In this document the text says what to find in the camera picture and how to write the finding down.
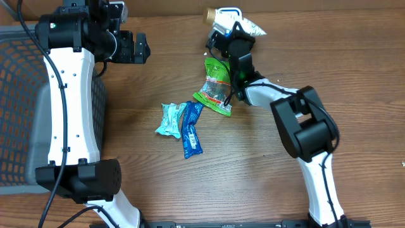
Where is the grey plastic shopping basket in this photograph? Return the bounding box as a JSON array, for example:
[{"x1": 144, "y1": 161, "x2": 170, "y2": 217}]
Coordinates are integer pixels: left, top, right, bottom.
[{"x1": 1, "y1": 26, "x2": 107, "y2": 198}]

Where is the white barcode scanner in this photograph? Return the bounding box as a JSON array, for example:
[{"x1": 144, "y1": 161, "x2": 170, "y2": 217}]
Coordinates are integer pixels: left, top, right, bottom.
[{"x1": 217, "y1": 7, "x2": 242, "y2": 18}]

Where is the blue snack packet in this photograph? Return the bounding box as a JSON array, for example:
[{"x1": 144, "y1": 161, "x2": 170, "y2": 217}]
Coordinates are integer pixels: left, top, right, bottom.
[{"x1": 181, "y1": 101, "x2": 204, "y2": 159}]

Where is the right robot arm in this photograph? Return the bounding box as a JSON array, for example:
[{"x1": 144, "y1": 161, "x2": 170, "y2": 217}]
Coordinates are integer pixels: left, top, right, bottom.
[{"x1": 210, "y1": 22, "x2": 346, "y2": 227}]

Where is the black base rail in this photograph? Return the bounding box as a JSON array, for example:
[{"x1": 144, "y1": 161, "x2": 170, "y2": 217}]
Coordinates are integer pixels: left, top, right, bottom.
[{"x1": 140, "y1": 218, "x2": 372, "y2": 228}]

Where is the white cosmetic tube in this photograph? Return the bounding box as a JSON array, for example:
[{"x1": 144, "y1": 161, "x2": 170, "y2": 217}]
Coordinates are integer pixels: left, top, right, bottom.
[{"x1": 203, "y1": 8, "x2": 266, "y2": 37}]

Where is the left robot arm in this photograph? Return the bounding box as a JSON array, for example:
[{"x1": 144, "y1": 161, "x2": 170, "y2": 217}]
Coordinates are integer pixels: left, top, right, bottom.
[{"x1": 35, "y1": 1, "x2": 150, "y2": 227}]

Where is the teal snack packet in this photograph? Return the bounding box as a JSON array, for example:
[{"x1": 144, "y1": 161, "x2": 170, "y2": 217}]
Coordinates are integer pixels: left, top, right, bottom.
[{"x1": 155, "y1": 103, "x2": 186, "y2": 139}]

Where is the green snack bag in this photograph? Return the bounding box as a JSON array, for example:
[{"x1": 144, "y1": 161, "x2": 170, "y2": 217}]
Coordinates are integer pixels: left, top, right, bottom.
[{"x1": 193, "y1": 58, "x2": 232, "y2": 117}]

